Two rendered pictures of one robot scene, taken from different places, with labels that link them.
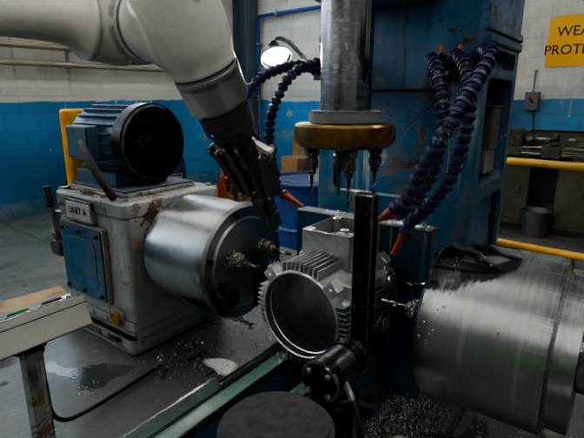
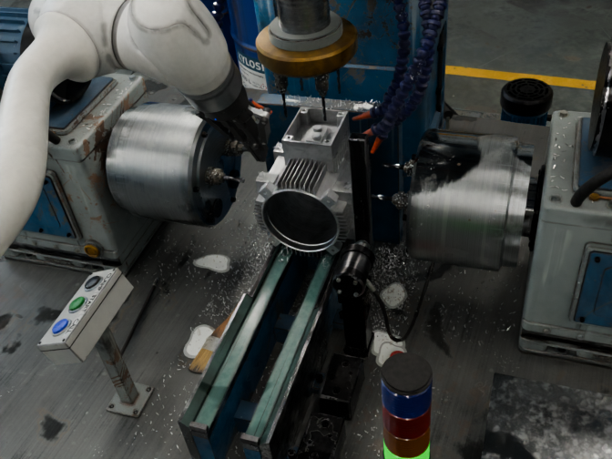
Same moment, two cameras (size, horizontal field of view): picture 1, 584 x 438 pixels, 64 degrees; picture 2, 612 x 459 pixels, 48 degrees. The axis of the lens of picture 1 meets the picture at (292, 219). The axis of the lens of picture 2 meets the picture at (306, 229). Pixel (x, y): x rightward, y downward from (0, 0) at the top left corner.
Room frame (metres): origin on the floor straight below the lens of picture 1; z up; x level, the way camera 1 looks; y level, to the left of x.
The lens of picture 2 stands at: (-0.24, 0.21, 1.89)
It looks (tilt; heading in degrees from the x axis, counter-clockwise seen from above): 42 degrees down; 347
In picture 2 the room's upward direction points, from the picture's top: 7 degrees counter-clockwise
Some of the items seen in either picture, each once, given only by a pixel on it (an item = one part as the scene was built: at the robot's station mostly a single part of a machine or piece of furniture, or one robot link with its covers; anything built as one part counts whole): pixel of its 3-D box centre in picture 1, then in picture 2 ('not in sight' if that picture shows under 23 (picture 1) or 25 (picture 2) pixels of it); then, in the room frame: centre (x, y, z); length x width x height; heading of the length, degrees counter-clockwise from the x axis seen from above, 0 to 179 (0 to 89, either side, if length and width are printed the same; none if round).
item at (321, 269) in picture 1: (329, 296); (315, 189); (0.82, -0.07, 1.01); 0.20 x 0.19 x 0.19; 144
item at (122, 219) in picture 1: (136, 251); (70, 168); (1.17, 0.41, 0.99); 0.35 x 0.31 x 0.37; 54
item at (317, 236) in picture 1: (341, 243); (317, 140); (0.85, -0.09, 1.11); 0.12 x 0.11 x 0.07; 144
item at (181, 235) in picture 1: (199, 248); (158, 161); (1.03, 0.21, 1.04); 0.37 x 0.25 x 0.25; 54
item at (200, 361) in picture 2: not in sight; (223, 334); (0.71, 0.19, 0.80); 0.21 x 0.05 x 0.01; 137
